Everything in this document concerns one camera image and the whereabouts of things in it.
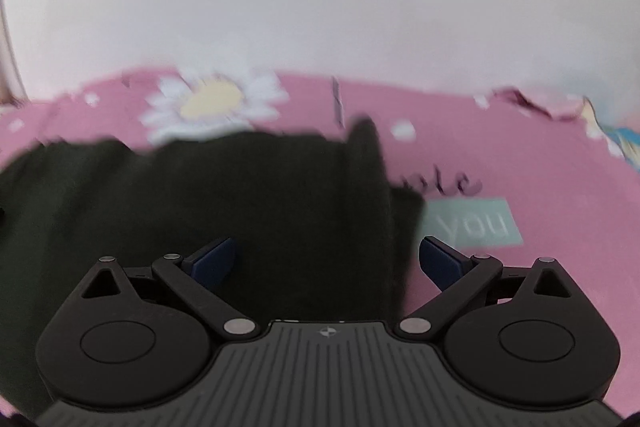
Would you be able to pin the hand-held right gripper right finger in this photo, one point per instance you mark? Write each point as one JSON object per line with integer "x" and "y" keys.
{"x": 442, "y": 264}

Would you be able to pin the dark green sweater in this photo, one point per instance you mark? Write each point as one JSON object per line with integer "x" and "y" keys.
{"x": 200, "y": 197}

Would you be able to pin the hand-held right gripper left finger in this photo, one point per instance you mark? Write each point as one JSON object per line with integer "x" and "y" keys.
{"x": 212, "y": 263}

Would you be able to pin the pink floral bed sheet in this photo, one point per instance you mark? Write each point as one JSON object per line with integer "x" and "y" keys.
{"x": 550, "y": 187}

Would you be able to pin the pink patterned cloth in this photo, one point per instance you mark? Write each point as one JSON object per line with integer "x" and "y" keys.
{"x": 560, "y": 104}

